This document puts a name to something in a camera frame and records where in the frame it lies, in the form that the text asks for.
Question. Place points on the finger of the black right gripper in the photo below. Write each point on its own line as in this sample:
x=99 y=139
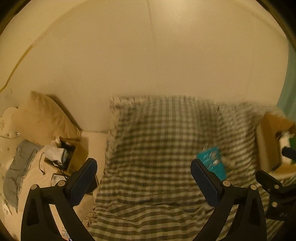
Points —
x=289 y=153
x=270 y=184

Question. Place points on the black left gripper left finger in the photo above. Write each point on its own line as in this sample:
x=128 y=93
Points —
x=38 y=222

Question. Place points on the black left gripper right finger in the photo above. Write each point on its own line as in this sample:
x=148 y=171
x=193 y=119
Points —
x=249 y=221

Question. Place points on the blue blister pack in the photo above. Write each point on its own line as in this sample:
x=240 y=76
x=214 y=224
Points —
x=211 y=158

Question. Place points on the small white plush toy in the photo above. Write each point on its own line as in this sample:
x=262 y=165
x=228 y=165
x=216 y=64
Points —
x=284 y=139

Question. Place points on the open brown cardboard box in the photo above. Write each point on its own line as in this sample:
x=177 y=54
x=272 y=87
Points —
x=268 y=133

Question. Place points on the teal curtain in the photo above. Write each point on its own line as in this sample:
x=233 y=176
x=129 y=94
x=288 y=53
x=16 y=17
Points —
x=287 y=97

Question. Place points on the grey blue garment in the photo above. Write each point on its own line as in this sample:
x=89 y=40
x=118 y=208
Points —
x=13 y=179

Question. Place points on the small cluttered cardboard box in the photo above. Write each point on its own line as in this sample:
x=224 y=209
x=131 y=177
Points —
x=66 y=155

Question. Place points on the cream tufted headboard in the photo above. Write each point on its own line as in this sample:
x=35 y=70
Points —
x=10 y=139

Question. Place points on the beige pillow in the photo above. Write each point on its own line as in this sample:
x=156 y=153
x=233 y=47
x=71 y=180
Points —
x=40 y=120

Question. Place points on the grey white checkered blanket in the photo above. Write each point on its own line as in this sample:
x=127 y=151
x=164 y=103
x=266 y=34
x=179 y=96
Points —
x=147 y=191

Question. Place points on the white patterned pillow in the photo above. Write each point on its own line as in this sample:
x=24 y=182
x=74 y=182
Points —
x=113 y=120

